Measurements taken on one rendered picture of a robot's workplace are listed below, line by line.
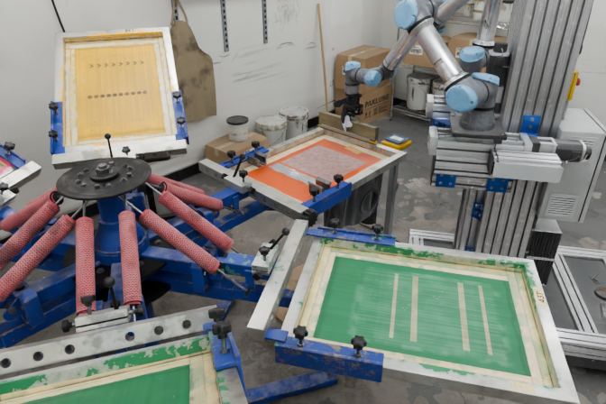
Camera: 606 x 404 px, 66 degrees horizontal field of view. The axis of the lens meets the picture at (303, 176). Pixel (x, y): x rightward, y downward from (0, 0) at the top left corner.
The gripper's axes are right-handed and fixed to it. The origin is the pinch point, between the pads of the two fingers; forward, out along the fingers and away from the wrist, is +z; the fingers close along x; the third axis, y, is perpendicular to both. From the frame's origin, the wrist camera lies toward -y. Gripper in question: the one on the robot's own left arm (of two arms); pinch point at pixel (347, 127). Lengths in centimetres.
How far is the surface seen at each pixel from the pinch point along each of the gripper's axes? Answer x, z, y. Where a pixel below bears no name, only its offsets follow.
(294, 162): -29.1, 14.0, -11.5
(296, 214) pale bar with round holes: -72, 7, 32
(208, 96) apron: 50, 36, -196
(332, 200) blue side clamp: -48, 13, 30
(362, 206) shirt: -10.7, 36.1, 20.5
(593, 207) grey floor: 217, 110, 91
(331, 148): -1.9, 14.0, -9.2
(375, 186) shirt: -1.7, 26.9, 21.6
